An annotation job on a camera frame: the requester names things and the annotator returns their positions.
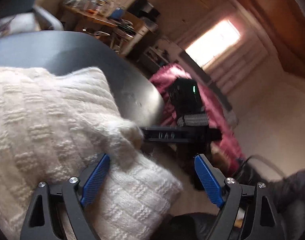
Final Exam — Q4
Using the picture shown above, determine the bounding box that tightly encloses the cream knitted sweater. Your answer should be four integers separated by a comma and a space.
0, 67, 182, 239

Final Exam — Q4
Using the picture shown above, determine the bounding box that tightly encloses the pink quilted blanket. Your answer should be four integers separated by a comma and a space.
149, 63, 245, 176

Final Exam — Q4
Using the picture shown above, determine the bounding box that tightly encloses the white shelf unit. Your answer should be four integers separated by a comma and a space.
143, 36, 183, 66

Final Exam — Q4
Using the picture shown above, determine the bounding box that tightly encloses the cluttered wooden desk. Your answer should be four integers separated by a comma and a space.
62, 0, 157, 57

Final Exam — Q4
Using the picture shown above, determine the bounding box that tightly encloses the black leather seat surface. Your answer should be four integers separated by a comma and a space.
0, 31, 165, 127

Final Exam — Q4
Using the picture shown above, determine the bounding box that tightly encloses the white deer print pillow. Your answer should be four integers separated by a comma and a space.
0, 12, 41, 37

